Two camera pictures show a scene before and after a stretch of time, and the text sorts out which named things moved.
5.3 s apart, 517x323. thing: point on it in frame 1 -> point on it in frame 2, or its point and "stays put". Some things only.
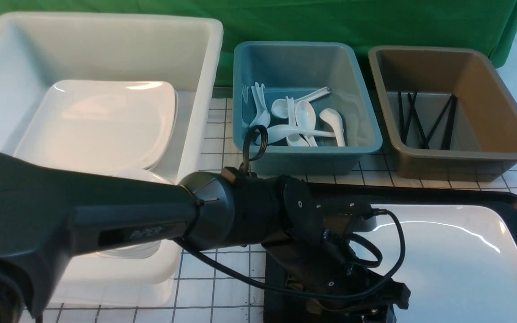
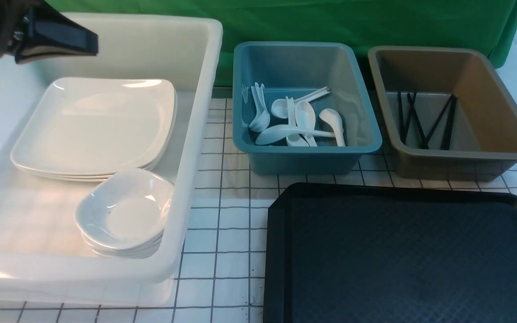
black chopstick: (401, 116) stays put
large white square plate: (458, 263) -> (82, 128)
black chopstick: (414, 111) stays put
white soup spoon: (334, 117) stays put
